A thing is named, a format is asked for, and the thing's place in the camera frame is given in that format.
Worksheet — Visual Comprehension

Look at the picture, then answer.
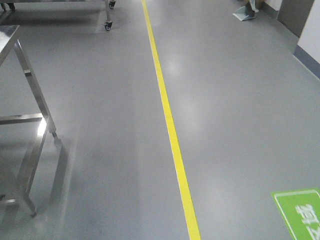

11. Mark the steel wheeled trolley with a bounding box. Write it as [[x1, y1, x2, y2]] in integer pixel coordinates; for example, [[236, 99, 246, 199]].
[[0, 0, 117, 31]]

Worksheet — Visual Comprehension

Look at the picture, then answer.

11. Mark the stainless steel table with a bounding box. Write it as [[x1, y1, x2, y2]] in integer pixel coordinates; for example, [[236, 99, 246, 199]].
[[0, 25, 57, 217]]

